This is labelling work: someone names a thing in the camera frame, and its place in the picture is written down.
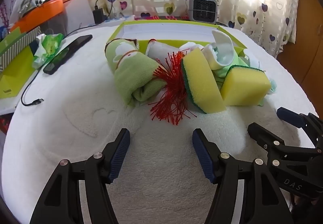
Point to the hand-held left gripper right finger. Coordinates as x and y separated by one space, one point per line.
201 153

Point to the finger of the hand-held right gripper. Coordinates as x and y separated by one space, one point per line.
262 135
290 117

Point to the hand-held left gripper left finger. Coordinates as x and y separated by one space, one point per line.
118 156

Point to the yellow green scouring sponge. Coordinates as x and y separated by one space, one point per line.
242 85
201 80

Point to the red tassel knot ornament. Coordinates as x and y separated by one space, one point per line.
171 82

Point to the green towel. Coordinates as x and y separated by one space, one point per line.
133 75

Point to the small white mint sock bundle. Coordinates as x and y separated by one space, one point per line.
223 47

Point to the large white sock bundle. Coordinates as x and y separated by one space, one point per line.
161 50

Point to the lime green cardboard box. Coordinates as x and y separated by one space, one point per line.
164 31

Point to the brown wooden wardrobe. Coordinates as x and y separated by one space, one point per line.
307 37

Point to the black smartphone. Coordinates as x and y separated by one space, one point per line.
65 55

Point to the green tissue pack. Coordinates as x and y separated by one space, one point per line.
49 46

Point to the lime green box lid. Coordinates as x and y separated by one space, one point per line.
15 72

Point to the grey portable heater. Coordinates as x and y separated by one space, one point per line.
203 9

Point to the pink plaid blanket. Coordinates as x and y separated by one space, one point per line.
164 17

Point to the black charger adapter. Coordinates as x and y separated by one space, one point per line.
98 15

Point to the grey patterned cabinet front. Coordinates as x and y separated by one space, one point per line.
54 25

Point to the grey striped gift box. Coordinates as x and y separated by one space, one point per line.
15 47

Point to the orange tray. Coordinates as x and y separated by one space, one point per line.
48 9

